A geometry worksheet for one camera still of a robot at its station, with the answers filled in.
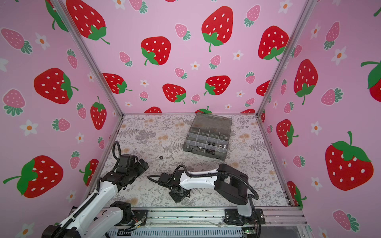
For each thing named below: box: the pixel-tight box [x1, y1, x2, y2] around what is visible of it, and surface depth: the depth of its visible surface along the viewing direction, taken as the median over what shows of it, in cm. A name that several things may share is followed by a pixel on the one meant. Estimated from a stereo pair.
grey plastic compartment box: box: [182, 112, 233, 162], surface depth 106 cm
